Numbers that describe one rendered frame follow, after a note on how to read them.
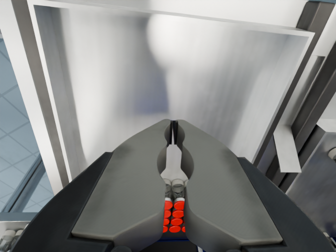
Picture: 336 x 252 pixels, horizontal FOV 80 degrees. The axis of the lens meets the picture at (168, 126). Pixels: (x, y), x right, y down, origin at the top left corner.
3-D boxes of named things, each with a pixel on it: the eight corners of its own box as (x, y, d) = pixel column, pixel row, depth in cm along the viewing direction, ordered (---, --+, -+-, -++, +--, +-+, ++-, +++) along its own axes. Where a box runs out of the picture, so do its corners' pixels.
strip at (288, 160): (278, 145, 32) (300, 173, 28) (260, 145, 32) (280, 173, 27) (324, 56, 25) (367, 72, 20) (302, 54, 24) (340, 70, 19)
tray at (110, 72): (218, 210, 41) (223, 226, 38) (85, 209, 38) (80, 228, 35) (293, 27, 22) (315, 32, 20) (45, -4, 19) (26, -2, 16)
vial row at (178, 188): (206, 187, 37) (213, 210, 33) (104, 185, 34) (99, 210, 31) (209, 179, 35) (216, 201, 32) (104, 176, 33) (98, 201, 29)
